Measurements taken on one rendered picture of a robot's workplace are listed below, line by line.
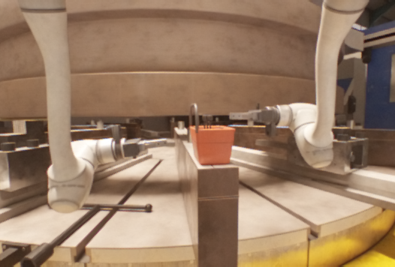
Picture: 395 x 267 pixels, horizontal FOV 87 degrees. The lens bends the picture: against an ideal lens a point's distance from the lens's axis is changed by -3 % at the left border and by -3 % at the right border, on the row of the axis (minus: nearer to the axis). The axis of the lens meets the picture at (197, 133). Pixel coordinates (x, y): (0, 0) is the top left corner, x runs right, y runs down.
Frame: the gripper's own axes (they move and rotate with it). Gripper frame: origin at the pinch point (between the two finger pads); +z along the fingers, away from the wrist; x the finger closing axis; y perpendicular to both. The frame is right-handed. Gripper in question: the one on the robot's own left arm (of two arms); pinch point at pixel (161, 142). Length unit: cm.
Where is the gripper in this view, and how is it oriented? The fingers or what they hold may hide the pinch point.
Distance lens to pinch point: 83.2
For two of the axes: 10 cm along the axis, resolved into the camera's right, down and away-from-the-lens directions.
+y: 1.3, 9.9, 1.0
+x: 1.4, 0.9, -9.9
